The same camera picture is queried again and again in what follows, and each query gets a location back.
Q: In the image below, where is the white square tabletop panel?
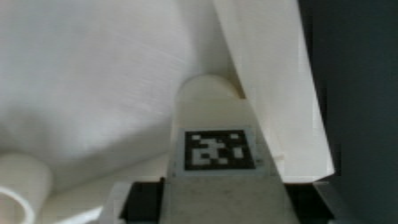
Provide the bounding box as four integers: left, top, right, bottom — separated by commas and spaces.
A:
0, 0, 247, 224

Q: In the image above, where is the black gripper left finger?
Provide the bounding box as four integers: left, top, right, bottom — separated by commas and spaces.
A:
98, 178, 167, 224

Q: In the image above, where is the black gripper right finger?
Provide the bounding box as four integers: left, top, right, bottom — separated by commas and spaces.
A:
286, 181, 356, 224

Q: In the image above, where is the white table leg with tag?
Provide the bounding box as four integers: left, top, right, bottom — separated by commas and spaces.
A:
160, 75, 301, 224

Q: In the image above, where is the white U-shaped obstacle fence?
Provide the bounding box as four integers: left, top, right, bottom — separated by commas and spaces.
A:
213, 0, 334, 183

